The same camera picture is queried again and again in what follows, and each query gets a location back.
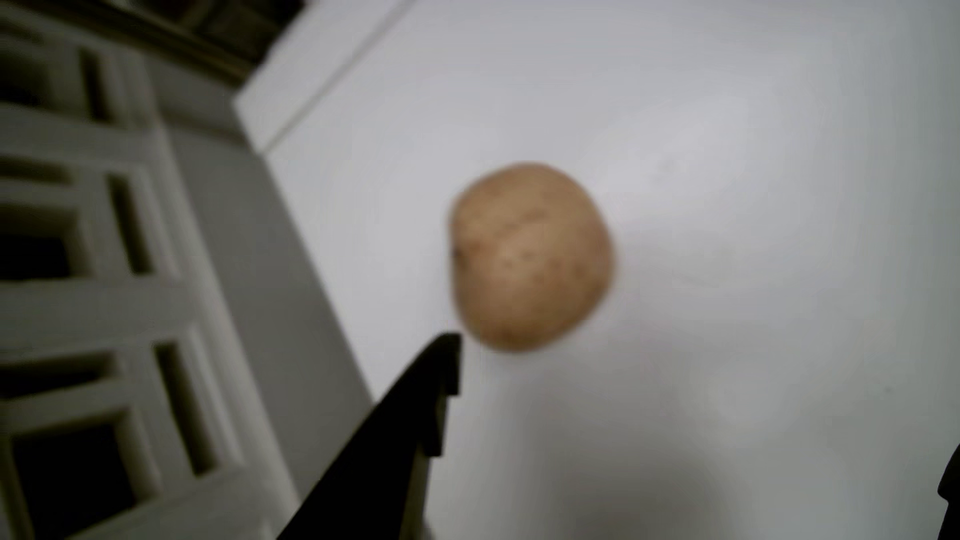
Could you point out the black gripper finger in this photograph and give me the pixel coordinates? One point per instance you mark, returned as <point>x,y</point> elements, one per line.
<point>953,499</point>
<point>382,465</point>

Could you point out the brown speckled potato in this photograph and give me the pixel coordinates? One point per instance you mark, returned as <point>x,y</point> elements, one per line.
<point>529,259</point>

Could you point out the white slotted plastic crate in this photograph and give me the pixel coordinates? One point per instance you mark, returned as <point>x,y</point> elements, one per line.
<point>97,307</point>

